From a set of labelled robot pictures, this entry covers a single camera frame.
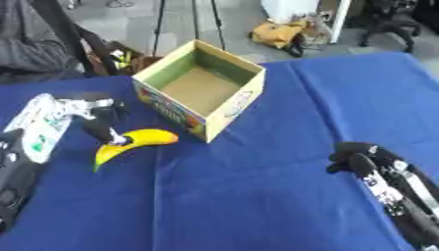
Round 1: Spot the cardboard box with green inside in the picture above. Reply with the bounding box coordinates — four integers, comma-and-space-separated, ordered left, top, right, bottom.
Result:
130, 39, 268, 144

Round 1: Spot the black office chair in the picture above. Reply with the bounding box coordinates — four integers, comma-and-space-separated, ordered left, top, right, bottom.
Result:
357, 0, 425, 54

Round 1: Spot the brown bag with black strap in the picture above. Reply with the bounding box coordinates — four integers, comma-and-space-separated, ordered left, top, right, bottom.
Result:
73, 24, 165, 76

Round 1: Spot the person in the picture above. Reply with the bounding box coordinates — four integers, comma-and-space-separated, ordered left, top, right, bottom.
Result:
0, 0, 89, 84

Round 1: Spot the yellow bag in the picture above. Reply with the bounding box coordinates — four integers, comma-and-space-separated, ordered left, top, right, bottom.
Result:
248, 20, 311, 59

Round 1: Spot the black tripod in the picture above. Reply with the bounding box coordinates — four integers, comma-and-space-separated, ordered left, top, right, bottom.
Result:
149, 0, 228, 58

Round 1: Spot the white cabinet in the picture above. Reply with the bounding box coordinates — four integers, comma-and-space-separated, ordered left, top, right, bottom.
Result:
261, 0, 354, 45

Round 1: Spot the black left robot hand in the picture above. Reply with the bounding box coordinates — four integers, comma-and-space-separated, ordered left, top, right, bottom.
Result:
80, 98, 136, 146

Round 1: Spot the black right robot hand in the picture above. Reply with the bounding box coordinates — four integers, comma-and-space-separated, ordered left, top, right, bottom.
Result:
325, 141, 409, 179

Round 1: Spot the yellow toy banana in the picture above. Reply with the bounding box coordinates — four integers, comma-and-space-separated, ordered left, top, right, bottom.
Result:
92, 128, 180, 174

